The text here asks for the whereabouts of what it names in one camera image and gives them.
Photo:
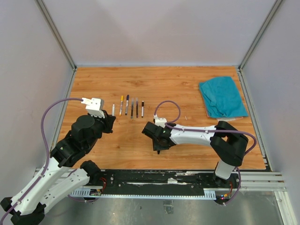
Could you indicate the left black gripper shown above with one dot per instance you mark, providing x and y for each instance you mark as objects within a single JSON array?
[{"x": 108, "y": 120}]

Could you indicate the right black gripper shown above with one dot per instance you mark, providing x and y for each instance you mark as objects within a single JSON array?
[{"x": 156, "y": 147}]

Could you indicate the small white pen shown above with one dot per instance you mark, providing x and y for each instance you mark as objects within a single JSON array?
[{"x": 113, "y": 109}]

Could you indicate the yellow capped white marker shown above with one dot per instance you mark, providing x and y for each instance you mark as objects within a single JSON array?
[{"x": 121, "y": 105}]

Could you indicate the dark blue-green gel pen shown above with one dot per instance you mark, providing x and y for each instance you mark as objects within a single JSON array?
[{"x": 132, "y": 108}]

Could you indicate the white marker black tip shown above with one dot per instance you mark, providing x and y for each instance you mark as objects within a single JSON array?
[{"x": 142, "y": 110}]

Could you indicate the white marker blue end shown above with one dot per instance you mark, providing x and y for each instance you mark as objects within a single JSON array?
[{"x": 127, "y": 103}]

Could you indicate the purple gel pen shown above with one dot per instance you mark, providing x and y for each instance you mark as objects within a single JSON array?
[{"x": 136, "y": 107}]

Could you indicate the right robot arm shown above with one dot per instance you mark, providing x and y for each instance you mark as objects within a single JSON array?
[{"x": 227, "y": 142}]

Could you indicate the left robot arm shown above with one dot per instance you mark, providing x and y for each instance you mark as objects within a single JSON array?
[{"x": 30, "y": 205}]

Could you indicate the teal cloth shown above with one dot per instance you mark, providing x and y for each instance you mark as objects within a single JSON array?
[{"x": 222, "y": 98}]

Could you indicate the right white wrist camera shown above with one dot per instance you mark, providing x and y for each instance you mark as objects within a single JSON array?
[{"x": 158, "y": 121}]

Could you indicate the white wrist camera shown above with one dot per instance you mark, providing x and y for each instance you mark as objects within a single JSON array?
[
  {"x": 94, "y": 106},
  {"x": 158, "y": 121}
]

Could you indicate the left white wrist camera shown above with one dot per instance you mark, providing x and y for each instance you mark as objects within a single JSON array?
[{"x": 94, "y": 106}]

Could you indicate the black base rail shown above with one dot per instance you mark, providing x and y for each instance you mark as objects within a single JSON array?
[{"x": 164, "y": 183}]

